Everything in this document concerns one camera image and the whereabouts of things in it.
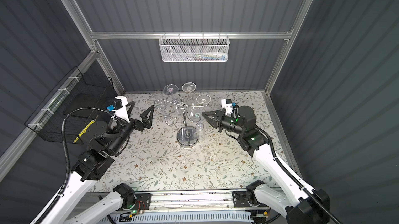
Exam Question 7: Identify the floral patterned table mat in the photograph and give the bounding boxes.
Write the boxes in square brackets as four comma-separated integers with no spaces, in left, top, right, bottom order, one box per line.
[91,104,271,192]

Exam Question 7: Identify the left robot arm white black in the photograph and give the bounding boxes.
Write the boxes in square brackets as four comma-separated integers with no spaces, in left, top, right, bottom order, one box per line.
[32,96,155,224]

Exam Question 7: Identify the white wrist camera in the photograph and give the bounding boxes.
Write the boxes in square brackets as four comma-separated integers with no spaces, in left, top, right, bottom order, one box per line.
[221,99,239,118]
[106,96,130,124]

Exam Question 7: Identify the chrome wine glass rack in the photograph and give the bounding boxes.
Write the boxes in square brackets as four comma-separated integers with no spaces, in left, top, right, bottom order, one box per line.
[154,97,204,149]

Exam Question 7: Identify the items in white basket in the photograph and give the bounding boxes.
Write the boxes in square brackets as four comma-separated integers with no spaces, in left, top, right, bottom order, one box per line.
[182,52,228,62]

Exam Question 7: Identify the right black corrugated cable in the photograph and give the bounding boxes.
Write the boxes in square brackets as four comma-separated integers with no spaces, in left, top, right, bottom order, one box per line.
[255,125,344,224]

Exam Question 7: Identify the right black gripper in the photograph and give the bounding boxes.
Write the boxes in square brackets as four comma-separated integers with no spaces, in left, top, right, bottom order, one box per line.
[202,109,244,137]

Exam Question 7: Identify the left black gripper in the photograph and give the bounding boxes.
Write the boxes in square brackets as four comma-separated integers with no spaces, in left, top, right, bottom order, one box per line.
[108,105,152,157]

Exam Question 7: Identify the black corrugated cable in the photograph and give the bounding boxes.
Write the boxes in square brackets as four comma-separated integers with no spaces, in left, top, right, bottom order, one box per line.
[255,125,344,224]
[34,107,110,224]

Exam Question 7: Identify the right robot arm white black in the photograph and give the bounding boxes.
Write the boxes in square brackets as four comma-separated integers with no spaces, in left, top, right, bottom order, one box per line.
[202,106,332,224]

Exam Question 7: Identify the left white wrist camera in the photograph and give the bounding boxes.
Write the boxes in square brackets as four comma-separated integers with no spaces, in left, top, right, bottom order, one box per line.
[106,96,130,124]

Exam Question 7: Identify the white wire mesh basket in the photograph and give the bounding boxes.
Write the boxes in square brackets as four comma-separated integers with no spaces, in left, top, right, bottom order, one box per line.
[159,36,230,63]

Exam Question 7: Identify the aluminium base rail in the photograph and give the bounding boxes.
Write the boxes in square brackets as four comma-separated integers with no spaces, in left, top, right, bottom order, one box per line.
[62,188,312,214]

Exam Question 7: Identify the yellow black striped item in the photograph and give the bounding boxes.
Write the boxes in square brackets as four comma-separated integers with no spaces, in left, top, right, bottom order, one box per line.
[73,120,95,144]

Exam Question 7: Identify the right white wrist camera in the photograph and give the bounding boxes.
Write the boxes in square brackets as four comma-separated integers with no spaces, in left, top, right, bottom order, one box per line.
[221,99,239,118]

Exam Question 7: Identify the black wire basket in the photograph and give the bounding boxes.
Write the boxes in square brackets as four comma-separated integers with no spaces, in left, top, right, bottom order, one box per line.
[25,72,117,145]

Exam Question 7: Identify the left black corrugated cable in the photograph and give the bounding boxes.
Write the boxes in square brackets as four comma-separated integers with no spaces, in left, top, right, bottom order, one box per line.
[34,107,110,224]

